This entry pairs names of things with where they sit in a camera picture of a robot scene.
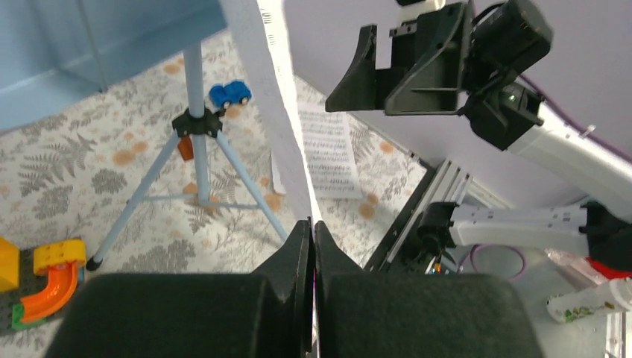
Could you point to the toy brick assembly grey base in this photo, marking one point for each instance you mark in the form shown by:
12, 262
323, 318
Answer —
38, 283

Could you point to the dark red wooden block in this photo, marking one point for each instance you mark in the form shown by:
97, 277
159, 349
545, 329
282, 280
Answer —
186, 149

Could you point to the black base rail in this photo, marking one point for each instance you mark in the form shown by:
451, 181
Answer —
447, 182

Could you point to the blue toy car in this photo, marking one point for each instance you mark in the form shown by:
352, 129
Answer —
225, 96

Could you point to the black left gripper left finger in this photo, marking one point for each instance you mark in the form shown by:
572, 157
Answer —
266, 313

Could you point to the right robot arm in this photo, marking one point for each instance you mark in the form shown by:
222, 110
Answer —
518, 119

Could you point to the sheet music page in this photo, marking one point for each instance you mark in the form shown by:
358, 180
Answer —
329, 152
260, 32

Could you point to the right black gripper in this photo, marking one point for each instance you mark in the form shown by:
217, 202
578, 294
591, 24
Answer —
441, 49

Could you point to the light blue music stand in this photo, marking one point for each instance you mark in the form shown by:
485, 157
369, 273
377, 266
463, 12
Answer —
71, 173

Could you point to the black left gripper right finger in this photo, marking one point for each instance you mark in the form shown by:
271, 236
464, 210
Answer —
363, 314

